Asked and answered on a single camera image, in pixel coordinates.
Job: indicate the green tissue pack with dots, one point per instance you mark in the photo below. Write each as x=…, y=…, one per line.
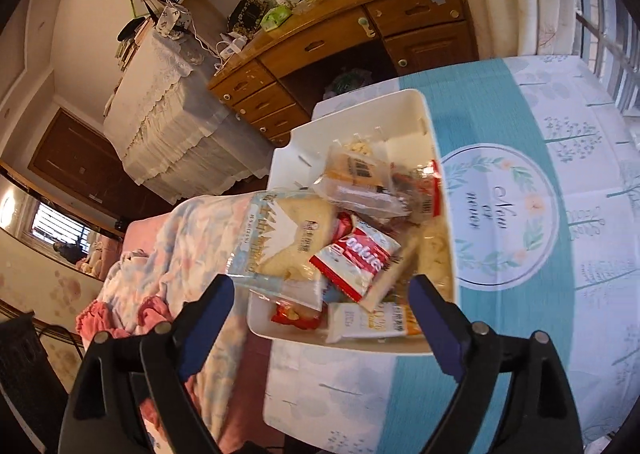
x=275, y=17

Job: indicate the clear bag of buns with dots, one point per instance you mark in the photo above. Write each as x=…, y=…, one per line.
x=355, y=173

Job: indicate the black patterned box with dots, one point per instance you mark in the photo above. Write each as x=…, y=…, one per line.
x=248, y=12

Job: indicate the white lace furniture cover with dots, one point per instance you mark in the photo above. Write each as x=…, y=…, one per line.
x=170, y=123

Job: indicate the wooden desk with drawers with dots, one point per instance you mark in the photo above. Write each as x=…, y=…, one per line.
x=320, y=38

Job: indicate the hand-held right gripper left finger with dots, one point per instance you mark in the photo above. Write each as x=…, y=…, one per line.
x=207, y=319

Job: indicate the clear-wrapped yellow noodle cake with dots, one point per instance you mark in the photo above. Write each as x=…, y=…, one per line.
x=435, y=249

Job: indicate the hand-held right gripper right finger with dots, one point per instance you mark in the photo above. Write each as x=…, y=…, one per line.
x=440, y=329

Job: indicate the small red snack packet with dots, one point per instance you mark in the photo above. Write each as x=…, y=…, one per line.
x=295, y=315

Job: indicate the white plastic bin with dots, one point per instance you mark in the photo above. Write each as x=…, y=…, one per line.
x=400, y=118

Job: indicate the clear-wrapped pale noodle cake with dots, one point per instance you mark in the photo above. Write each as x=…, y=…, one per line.
x=361, y=147

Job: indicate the white blue patterned pouch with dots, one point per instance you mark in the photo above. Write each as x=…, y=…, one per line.
x=170, y=18

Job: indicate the beige flat snack packet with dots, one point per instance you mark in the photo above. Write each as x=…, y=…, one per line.
x=395, y=274

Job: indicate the dark red clear-wrapped snack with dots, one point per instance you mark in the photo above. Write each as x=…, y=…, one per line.
x=401, y=179

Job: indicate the wooden door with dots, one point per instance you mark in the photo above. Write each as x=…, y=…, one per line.
x=85, y=158

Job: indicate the pink floral blanket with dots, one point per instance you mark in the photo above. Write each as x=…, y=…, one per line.
x=165, y=259

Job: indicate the dark patterned bag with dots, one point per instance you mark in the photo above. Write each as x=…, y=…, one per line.
x=346, y=81

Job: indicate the light blue bread packet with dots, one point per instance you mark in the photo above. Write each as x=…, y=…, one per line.
x=280, y=239

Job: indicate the window grille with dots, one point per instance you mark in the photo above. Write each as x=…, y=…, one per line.
x=600, y=33

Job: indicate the wall mirror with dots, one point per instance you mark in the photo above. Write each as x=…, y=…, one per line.
x=50, y=229

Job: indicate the red white cookie packet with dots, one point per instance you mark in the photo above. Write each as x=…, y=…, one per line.
x=350, y=259

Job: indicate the white red snack packet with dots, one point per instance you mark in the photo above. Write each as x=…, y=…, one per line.
x=427, y=204

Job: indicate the printed teal white tablecloth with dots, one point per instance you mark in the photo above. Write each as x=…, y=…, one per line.
x=575, y=234

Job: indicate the white packet with yellow label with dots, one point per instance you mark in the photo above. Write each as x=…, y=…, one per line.
x=360, y=321

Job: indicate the black metal chair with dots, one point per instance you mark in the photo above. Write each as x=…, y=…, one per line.
x=25, y=384

